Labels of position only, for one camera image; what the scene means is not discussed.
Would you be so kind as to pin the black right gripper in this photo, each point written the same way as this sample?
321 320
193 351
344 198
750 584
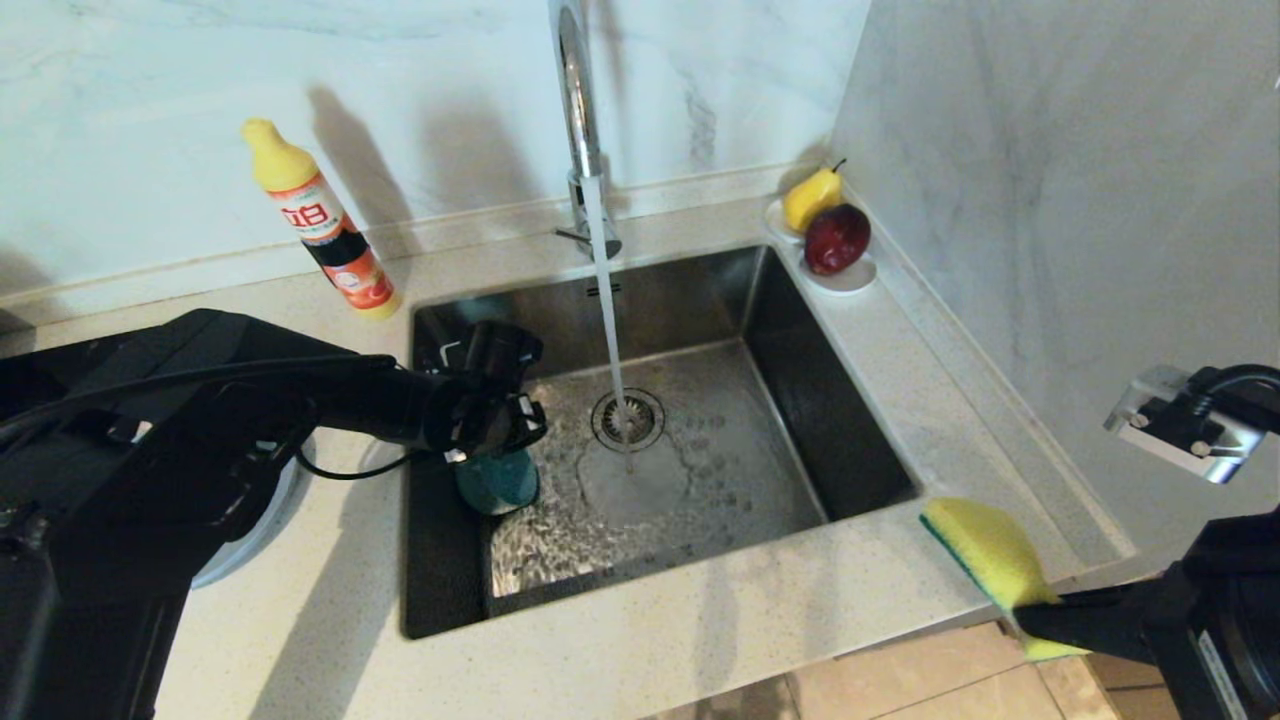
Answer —
1225 620

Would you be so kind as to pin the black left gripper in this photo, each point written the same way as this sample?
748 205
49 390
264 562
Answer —
490 400

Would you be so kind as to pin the teal bowl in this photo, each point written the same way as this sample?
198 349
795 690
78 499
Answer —
500 485

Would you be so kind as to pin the yellow sponge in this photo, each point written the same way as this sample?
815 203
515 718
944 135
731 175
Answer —
985 545

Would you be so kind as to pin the orange dish soap bottle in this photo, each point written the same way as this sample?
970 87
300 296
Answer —
315 220

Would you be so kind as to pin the chrome faucet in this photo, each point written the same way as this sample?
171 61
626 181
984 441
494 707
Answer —
578 100

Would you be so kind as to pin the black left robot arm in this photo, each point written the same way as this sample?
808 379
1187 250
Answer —
150 480

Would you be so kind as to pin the metal sink drain strainer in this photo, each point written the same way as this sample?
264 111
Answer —
648 420

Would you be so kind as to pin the stainless steel sink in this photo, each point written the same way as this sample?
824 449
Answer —
760 460

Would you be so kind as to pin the light wooden cabinet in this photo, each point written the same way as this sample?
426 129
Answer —
1115 675

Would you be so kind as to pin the running water stream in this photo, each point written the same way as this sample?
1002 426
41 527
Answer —
608 320

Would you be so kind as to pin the gray plate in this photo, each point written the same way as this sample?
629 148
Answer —
270 520

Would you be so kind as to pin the yellow pear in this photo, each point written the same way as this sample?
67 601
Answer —
808 198

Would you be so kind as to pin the small white fruit dish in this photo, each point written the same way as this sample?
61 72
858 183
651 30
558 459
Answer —
850 282

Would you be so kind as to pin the dark red apple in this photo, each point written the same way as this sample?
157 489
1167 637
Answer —
836 240

